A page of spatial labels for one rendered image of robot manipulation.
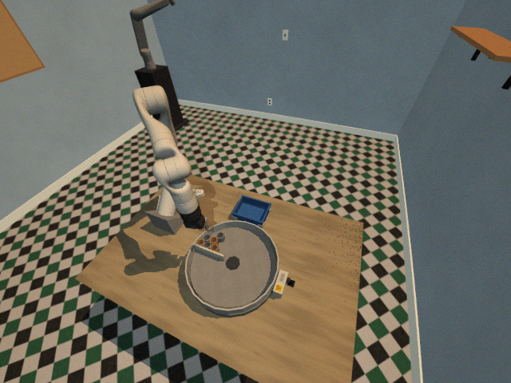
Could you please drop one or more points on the blue tray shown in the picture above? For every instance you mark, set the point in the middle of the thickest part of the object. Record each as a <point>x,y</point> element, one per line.
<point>251,210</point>

